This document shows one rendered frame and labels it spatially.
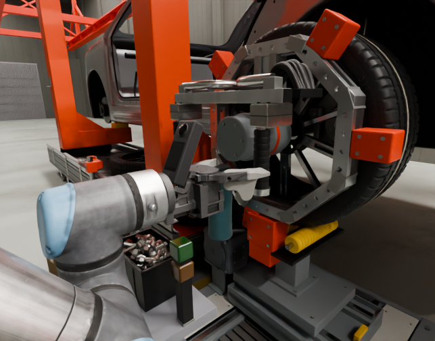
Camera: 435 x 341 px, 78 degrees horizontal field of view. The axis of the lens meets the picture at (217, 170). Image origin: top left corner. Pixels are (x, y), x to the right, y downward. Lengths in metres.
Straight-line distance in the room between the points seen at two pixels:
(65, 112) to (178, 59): 1.95
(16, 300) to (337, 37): 0.73
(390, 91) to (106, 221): 0.69
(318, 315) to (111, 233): 0.87
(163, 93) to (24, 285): 0.89
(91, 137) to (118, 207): 2.61
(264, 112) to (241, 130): 0.17
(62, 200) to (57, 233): 0.04
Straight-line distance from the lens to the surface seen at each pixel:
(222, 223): 0.95
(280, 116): 0.61
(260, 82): 0.63
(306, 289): 1.22
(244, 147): 0.73
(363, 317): 1.27
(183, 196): 0.47
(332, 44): 0.76
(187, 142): 0.46
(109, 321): 0.32
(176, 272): 0.64
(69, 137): 2.94
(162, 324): 0.74
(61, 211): 0.38
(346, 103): 0.73
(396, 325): 1.43
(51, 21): 3.00
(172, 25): 1.14
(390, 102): 0.79
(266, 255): 0.99
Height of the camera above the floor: 0.96
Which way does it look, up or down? 15 degrees down
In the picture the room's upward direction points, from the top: 1 degrees counter-clockwise
